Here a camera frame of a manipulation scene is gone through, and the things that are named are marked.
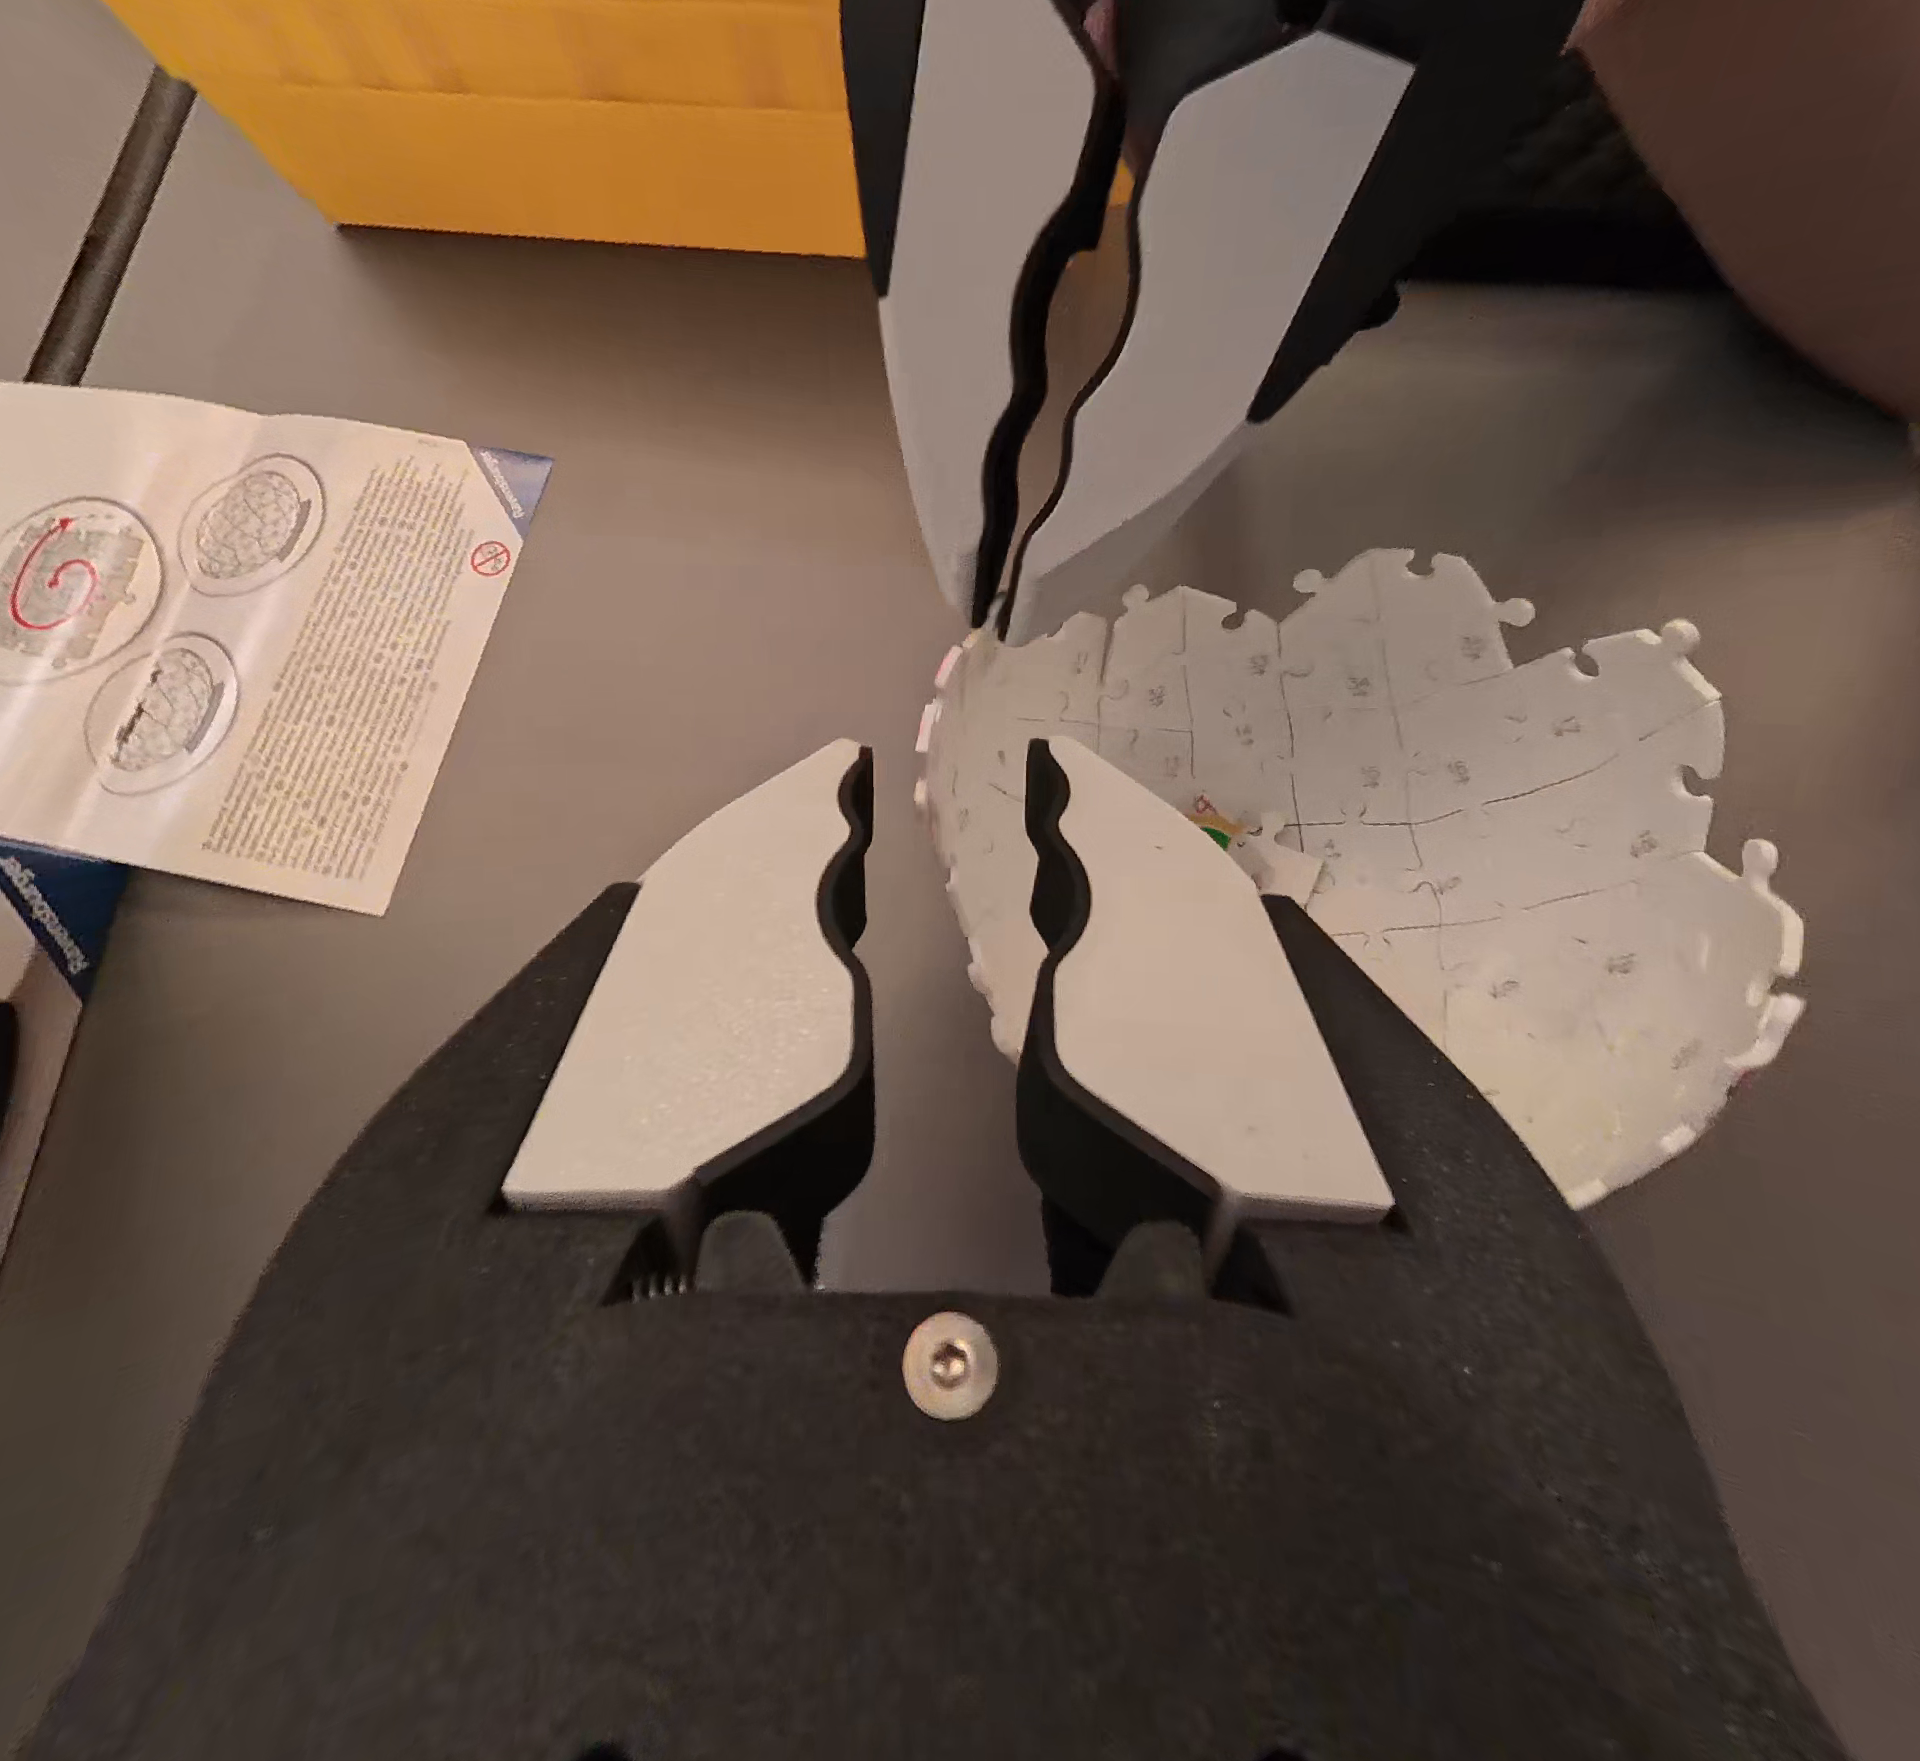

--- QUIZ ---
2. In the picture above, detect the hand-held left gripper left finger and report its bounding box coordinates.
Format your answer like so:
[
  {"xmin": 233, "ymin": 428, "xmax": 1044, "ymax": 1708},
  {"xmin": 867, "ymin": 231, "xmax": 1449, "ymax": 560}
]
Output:
[{"xmin": 502, "ymin": 737, "xmax": 880, "ymax": 1220}]

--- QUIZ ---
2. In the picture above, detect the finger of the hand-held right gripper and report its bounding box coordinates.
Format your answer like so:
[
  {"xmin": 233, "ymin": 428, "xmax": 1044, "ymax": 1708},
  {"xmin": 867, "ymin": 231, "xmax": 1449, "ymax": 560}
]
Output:
[
  {"xmin": 873, "ymin": 0, "xmax": 1130, "ymax": 625},
  {"xmin": 996, "ymin": 23, "xmax": 1423, "ymax": 646}
]

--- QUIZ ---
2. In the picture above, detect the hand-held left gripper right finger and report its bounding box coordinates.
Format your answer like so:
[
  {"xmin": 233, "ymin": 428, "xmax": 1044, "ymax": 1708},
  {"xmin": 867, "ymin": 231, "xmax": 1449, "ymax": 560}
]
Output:
[{"xmin": 1015, "ymin": 733, "xmax": 1398, "ymax": 1227}]

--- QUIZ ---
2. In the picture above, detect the white half puzzle ball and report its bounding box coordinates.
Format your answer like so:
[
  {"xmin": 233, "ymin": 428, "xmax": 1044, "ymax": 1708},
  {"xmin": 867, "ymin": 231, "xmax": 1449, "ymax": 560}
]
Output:
[{"xmin": 912, "ymin": 549, "xmax": 1808, "ymax": 1211}]

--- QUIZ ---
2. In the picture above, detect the yellow plastic bin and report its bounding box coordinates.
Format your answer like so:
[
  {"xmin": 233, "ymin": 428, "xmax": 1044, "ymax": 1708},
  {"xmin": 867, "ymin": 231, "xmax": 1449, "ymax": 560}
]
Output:
[{"xmin": 0, "ymin": 0, "xmax": 875, "ymax": 259}]

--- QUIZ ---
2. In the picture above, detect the person's right forearm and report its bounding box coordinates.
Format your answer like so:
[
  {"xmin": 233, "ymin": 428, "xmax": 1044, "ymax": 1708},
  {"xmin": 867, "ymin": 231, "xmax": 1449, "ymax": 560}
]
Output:
[{"xmin": 1559, "ymin": 0, "xmax": 1920, "ymax": 425}]

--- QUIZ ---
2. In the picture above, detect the white loose puzzle piece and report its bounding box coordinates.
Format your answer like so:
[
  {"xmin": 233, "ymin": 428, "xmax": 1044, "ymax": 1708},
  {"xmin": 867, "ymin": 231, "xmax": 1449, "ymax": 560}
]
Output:
[{"xmin": 1242, "ymin": 817, "xmax": 1328, "ymax": 912}]

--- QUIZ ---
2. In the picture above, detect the colourful puzzle box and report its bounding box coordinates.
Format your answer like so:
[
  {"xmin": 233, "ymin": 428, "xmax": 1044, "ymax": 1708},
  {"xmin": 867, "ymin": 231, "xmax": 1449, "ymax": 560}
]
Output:
[{"xmin": 0, "ymin": 831, "xmax": 132, "ymax": 1260}]

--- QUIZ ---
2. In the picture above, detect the black mesh armrest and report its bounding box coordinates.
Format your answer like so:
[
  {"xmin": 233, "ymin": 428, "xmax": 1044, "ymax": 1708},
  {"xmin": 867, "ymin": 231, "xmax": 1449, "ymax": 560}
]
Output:
[{"xmin": 1401, "ymin": 50, "xmax": 1726, "ymax": 292}]

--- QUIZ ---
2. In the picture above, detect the white instruction leaflet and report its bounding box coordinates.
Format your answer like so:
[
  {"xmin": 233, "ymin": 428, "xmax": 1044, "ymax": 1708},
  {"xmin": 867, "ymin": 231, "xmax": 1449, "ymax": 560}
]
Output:
[{"xmin": 0, "ymin": 380, "xmax": 557, "ymax": 918}]

